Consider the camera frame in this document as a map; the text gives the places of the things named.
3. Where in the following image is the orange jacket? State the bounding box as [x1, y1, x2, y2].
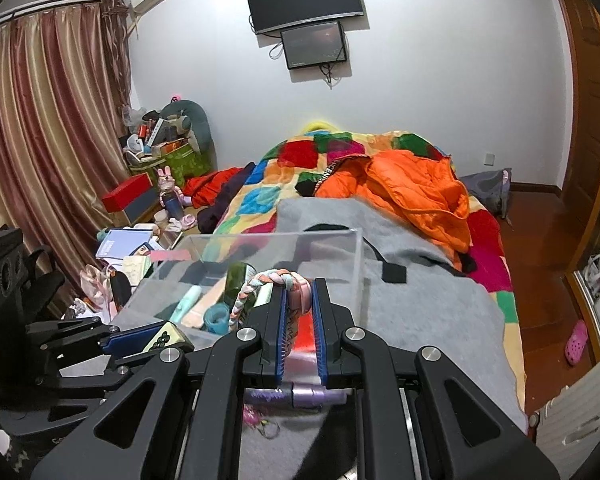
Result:
[312, 149, 473, 256]

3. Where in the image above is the white wardrobe door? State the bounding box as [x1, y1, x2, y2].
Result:
[535, 355, 600, 480]

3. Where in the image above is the small black monitor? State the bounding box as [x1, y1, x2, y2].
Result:
[280, 21, 349, 70]

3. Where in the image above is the colourful patchwork quilt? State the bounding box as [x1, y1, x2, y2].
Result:
[212, 121, 526, 391]

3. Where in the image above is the red jacket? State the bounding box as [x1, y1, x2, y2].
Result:
[182, 167, 251, 208]

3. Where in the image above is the purple cosmetic bottle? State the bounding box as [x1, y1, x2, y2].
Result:
[242, 384, 348, 409]

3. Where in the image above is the black office chair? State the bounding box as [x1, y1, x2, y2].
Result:
[22, 245, 68, 316]

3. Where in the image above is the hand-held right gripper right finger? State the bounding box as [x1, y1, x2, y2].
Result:
[312, 277, 561, 480]

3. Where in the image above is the green glass bottle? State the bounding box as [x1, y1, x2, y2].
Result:
[223, 262, 258, 311]

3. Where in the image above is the beige printed booklet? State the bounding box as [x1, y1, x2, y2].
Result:
[122, 255, 156, 286]

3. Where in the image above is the pink hair clip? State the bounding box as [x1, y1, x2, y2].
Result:
[242, 405, 281, 436]

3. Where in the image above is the black pouch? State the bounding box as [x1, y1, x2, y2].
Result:
[109, 274, 133, 311]

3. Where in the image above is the red box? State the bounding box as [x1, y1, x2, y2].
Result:
[101, 175, 151, 213]

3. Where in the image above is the pastel braided rope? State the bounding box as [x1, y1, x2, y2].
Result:
[228, 267, 313, 333]

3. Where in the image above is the red packet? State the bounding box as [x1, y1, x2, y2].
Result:
[292, 310, 317, 361]

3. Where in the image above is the wooden wardrobe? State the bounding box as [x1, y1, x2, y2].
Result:
[517, 0, 600, 361]

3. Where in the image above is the blue notebook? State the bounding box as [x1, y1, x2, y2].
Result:
[96, 227, 153, 261]

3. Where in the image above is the mint green tube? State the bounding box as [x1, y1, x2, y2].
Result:
[167, 285, 203, 323]

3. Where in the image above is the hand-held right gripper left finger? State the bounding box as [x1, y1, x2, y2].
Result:
[30, 287, 288, 480]

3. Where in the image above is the striped curtain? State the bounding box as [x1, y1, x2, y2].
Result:
[0, 2, 133, 311]

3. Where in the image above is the dark purple cloth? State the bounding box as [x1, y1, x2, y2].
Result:
[197, 162, 258, 233]

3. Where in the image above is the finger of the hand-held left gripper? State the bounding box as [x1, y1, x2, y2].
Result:
[25, 320, 165, 361]
[30, 357, 136, 431]

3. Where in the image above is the grey blanket with black letters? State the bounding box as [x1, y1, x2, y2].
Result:
[112, 195, 526, 480]

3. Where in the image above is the clear plastic box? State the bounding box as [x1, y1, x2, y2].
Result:
[111, 227, 367, 391]

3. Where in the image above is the small patterned box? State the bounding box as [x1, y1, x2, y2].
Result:
[147, 321, 196, 356]

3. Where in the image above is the grey storage box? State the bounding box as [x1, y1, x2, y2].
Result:
[122, 192, 162, 225]

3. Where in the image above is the wooden door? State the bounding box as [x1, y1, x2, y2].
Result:
[550, 0, 600, 281]

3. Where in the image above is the pink bunny toy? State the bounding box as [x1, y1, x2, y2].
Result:
[156, 166, 183, 198]

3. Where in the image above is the pink slipper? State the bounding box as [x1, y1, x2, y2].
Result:
[564, 320, 590, 367]

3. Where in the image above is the teal jar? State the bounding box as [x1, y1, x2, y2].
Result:
[203, 305, 231, 333]

